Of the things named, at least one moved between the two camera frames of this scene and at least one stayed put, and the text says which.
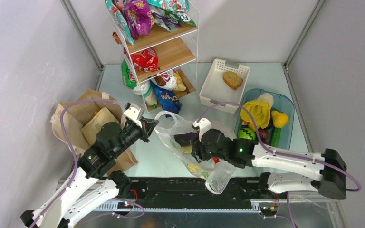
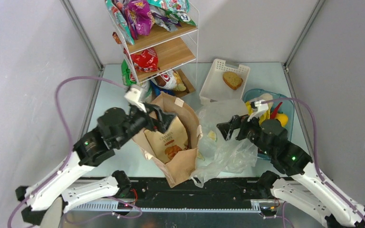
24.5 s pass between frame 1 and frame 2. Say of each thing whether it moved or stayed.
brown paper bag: moved
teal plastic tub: stayed
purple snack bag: stayed
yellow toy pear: stayed
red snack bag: stayed
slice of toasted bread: stayed
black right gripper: moved
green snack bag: stayed
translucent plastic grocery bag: moved
